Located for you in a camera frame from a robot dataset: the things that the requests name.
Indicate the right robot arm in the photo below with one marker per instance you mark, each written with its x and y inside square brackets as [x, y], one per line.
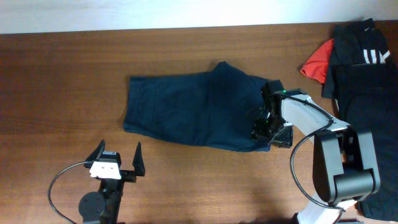
[345, 167]

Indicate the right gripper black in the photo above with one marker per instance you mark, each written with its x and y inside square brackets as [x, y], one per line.
[272, 137]

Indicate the red cloth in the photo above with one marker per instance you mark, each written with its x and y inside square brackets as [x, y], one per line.
[317, 64]

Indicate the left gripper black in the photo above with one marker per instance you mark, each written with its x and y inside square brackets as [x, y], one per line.
[127, 175]

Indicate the navy blue shorts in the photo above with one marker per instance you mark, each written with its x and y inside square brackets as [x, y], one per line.
[215, 109]

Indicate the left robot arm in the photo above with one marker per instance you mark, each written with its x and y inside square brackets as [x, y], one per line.
[102, 206]

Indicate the black striped sports garment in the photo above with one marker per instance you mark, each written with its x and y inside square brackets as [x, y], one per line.
[356, 43]

